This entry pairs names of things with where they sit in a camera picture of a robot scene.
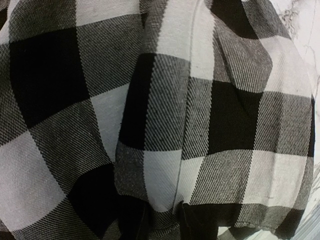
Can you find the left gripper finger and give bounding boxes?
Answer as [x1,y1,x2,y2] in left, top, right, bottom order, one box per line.
[178,203,218,240]

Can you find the black white plaid shirt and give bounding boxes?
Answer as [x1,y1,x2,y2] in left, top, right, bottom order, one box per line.
[0,0,315,240]

